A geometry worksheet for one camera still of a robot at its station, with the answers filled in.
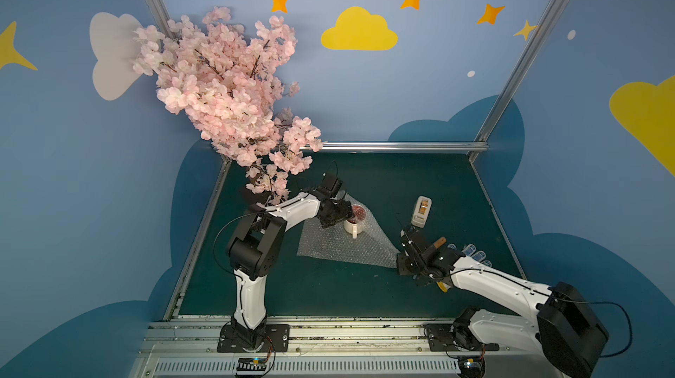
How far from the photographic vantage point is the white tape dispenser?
1001 mm

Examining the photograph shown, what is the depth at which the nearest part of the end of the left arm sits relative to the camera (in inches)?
29.0

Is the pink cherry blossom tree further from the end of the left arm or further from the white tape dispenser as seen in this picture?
the white tape dispenser

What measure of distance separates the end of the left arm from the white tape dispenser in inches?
9.9
